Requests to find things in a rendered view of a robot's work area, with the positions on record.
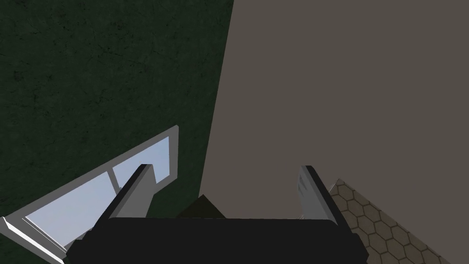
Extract white framed window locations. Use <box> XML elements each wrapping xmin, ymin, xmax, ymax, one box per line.
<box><xmin>0</xmin><ymin>124</ymin><xmax>180</xmax><ymax>264</ymax></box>

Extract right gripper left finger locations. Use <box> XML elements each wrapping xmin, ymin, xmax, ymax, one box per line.
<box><xmin>107</xmin><ymin>164</ymin><xmax>154</xmax><ymax>220</ymax></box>

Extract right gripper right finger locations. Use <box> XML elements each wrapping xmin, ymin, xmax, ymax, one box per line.
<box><xmin>297</xmin><ymin>165</ymin><xmax>339</xmax><ymax>225</ymax></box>

